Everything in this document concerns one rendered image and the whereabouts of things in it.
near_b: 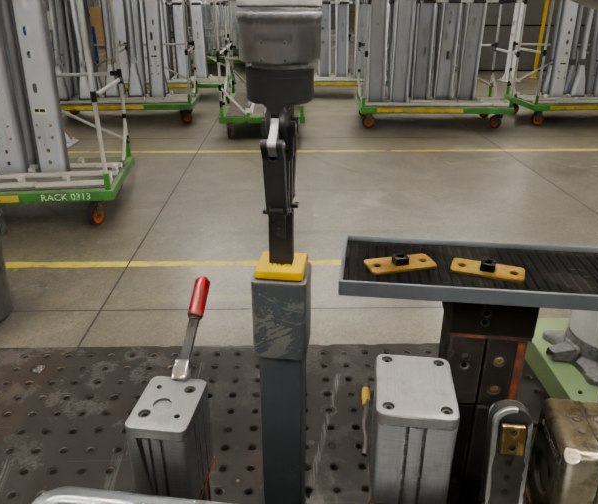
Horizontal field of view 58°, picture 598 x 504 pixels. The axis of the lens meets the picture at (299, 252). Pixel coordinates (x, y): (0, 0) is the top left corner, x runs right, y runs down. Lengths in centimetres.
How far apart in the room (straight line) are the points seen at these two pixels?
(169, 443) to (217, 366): 70
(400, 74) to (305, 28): 675
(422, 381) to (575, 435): 15
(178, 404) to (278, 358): 17
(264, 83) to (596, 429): 48
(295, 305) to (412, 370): 18
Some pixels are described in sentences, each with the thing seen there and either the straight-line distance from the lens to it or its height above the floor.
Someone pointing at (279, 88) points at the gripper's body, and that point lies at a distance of 60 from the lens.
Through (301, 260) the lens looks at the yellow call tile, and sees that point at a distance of 70.
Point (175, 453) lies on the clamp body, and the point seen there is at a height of 103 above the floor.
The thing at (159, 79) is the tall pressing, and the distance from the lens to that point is 785.
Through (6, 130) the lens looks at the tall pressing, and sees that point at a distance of 453.
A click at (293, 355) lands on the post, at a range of 72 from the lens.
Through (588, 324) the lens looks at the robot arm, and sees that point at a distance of 126.
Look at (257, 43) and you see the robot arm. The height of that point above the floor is 142.
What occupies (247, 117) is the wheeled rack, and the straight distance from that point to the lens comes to 645.
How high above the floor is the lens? 145
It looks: 24 degrees down
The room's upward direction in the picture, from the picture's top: straight up
